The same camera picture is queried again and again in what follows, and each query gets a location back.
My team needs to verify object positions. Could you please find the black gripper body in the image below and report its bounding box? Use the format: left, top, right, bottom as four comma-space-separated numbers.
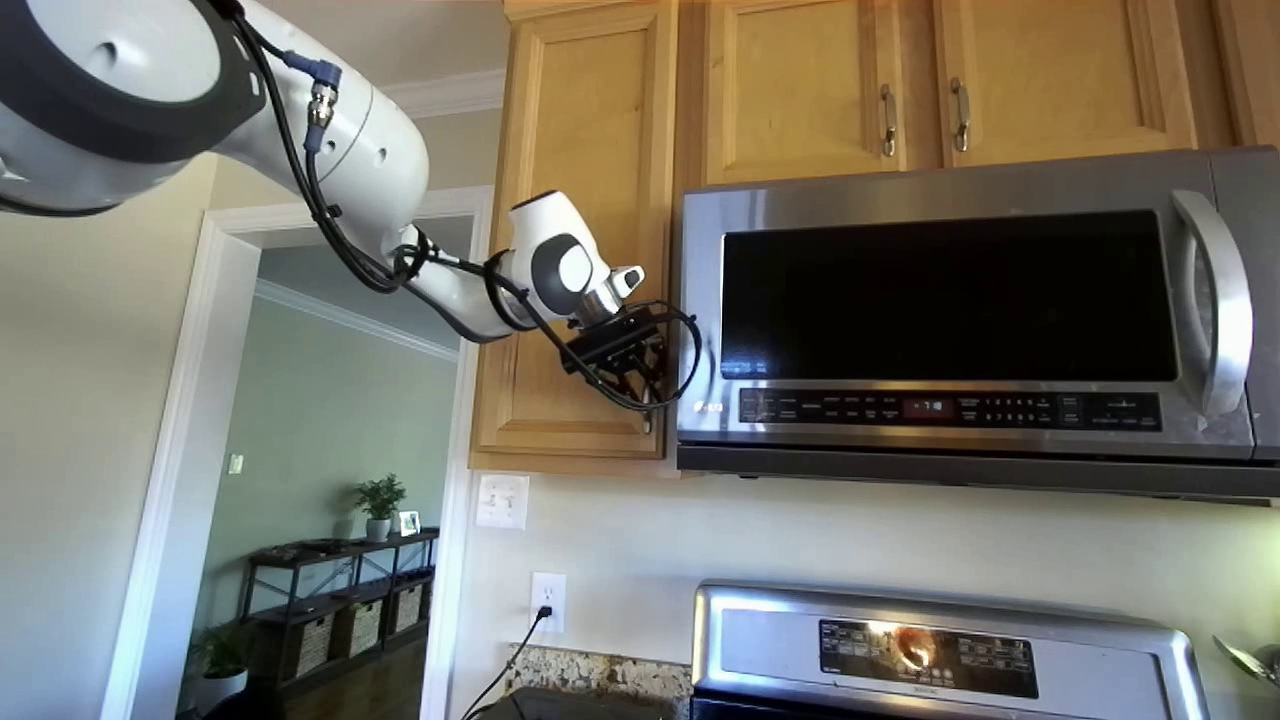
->
561, 304, 665, 389

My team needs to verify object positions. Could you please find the tall light wooden cabinet door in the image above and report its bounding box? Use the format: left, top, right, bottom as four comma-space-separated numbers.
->
470, 0, 683, 470

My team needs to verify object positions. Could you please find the small wooden cabinet door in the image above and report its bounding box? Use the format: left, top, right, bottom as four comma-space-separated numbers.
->
930, 0, 1206, 171
696, 0, 915, 190

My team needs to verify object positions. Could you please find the narrow wooden cabinet door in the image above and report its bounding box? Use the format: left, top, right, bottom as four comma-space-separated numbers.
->
1207, 0, 1280, 156

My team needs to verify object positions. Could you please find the green potted plant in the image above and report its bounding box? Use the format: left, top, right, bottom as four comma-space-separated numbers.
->
343, 472, 414, 545

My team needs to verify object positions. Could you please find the stainless steel microwave oven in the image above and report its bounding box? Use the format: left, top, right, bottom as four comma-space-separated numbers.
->
667, 144, 1280, 509

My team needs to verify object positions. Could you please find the wicker storage basket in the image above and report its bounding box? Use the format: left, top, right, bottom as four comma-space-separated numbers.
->
342, 597, 388, 659
388, 581, 428, 639
285, 612, 342, 686

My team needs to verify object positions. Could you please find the dark storage shelf unit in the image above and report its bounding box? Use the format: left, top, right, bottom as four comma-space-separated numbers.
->
238, 523, 444, 692

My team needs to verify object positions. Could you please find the stainless steel gas stove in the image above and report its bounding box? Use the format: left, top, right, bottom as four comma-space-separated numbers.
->
683, 576, 1221, 720

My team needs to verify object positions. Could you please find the potted plant in white pot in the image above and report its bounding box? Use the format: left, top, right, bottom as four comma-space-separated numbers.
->
188, 621, 261, 709

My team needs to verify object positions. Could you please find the white light switch plate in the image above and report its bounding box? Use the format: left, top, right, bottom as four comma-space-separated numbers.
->
478, 470, 538, 536

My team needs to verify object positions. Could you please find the white wall power outlet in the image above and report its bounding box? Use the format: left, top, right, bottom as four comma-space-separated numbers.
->
528, 570, 571, 639

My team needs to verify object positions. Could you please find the black power plug cable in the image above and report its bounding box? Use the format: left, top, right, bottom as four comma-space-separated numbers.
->
458, 603, 561, 720

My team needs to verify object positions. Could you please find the metal cabinet door handle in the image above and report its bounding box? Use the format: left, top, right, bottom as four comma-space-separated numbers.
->
945, 72, 978, 160
874, 85, 906, 164

